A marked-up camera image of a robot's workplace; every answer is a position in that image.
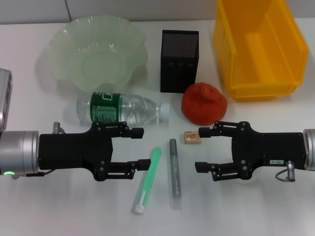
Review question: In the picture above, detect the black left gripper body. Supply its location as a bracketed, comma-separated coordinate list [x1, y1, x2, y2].
[38, 121, 114, 182]

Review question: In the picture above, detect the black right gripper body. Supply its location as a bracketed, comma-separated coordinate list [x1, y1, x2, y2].
[230, 120, 306, 182]

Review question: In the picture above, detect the clear green-label water bottle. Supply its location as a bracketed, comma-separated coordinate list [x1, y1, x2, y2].
[75, 91, 170, 126]

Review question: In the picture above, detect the beige eraser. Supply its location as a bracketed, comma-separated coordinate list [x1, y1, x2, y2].
[184, 131, 204, 145]

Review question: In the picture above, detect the green pen in sleeve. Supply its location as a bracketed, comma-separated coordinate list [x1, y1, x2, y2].
[130, 147, 162, 215]

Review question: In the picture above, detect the grey marker pen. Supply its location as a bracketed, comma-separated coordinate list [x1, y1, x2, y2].
[168, 138, 184, 210]

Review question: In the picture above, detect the black mesh pen holder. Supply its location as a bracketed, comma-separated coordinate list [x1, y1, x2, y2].
[159, 29, 199, 93]

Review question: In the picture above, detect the green glass fruit plate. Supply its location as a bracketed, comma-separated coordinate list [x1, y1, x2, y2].
[36, 15, 150, 93]

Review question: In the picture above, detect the yellow plastic bin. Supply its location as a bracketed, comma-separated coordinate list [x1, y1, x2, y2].
[213, 0, 310, 102]

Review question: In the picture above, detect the right gripper cable with plug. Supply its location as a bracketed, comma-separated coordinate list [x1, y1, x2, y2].
[275, 160, 296, 183]

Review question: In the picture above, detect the gripper cable with plug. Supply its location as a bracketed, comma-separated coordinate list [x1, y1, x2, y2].
[275, 160, 296, 183]
[12, 121, 66, 179]

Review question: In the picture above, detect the left gripper cable with plug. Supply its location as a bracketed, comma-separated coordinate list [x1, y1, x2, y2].
[12, 121, 66, 179]

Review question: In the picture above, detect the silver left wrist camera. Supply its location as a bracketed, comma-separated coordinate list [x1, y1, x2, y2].
[0, 68, 13, 130]

